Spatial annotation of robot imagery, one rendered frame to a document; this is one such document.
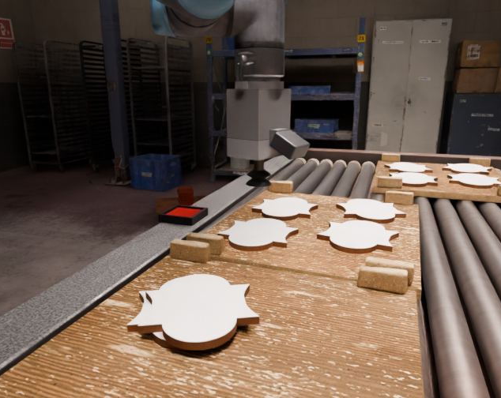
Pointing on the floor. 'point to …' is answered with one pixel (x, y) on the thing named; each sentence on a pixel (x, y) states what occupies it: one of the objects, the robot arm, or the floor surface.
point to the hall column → (115, 91)
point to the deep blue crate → (156, 171)
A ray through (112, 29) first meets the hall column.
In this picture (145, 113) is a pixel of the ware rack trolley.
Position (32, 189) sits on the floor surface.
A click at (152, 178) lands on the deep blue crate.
